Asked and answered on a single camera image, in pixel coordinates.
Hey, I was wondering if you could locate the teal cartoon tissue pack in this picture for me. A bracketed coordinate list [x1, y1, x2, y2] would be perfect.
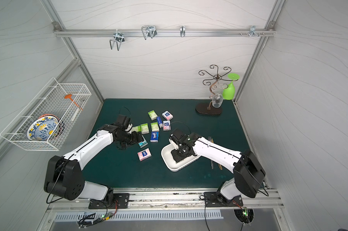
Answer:
[138, 137, 148, 148]

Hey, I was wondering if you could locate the dark blue tempo pack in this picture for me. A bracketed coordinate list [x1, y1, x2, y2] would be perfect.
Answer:
[150, 131, 159, 142]
[157, 116, 163, 128]

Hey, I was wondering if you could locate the white plastic storage box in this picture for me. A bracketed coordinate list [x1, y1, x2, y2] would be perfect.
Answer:
[161, 143, 201, 173]

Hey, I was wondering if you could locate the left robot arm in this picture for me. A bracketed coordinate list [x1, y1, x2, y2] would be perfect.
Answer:
[44, 115, 143, 203]

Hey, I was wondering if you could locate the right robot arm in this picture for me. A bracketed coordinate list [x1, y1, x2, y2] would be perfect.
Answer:
[161, 129, 266, 200]

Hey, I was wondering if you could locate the green tissue pack left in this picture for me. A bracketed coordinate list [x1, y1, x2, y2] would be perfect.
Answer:
[132, 125, 141, 132]

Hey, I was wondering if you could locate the green tissue pack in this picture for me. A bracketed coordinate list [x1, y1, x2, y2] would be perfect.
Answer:
[132, 125, 141, 132]
[151, 122, 160, 132]
[148, 110, 158, 120]
[140, 123, 150, 135]

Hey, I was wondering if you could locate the dark blue Tempo pack upright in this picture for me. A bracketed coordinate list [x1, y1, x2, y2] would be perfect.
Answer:
[157, 116, 163, 128]

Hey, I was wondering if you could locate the green tissue pack far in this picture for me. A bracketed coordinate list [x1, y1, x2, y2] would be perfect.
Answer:
[148, 110, 158, 120]

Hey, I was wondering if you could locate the metal glass holder stand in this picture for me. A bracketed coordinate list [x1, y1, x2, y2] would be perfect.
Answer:
[195, 64, 232, 116]

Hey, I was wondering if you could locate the clear wine glass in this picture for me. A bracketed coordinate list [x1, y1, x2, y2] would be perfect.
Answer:
[212, 93, 224, 108]

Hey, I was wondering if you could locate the green plastic wine glass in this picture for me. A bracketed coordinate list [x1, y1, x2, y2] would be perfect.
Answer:
[223, 73, 240, 100]

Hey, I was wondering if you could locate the blue yellow patterned plate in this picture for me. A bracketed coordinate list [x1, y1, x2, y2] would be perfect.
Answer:
[27, 115, 59, 141]

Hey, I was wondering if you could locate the metal hook left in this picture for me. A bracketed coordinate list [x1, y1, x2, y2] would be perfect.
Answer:
[109, 30, 125, 51]

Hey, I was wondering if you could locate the metal hook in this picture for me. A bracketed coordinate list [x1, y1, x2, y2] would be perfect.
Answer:
[180, 26, 186, 38]
[239, 26, 265, 38]
[141, 26, 157, 40]
[109, 30, 125, 51]

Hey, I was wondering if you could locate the metal hook right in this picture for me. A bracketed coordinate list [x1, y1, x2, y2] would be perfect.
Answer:
[239, 26, 265, 38]

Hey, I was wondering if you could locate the aluminium front rail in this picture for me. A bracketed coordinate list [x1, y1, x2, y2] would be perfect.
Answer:
[47, 188, 285, 213]

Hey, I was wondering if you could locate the aluminium rail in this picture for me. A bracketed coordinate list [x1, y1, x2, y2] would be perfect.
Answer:
[54, 28, 276, 38]
[47, 188, 285, 213]

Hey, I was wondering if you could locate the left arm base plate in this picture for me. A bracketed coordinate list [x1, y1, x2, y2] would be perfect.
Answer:
[88, 192, 130, 210]

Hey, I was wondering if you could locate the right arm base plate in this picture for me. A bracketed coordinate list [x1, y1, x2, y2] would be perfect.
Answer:
[200, 192, 244, 208]

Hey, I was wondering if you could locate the orange handled tool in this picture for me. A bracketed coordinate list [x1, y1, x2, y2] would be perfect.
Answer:
[64, 94, 83, 111]

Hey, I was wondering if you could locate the white wire basket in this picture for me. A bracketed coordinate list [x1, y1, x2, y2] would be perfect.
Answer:
[0, 78, 91, 151]

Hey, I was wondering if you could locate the cable bundle under rail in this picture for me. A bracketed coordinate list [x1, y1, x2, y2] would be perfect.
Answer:
[76, 202, 119, 229]

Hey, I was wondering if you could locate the aluminium top rail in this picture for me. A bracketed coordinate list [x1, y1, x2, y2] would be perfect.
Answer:
[54, 28, 276, 38]

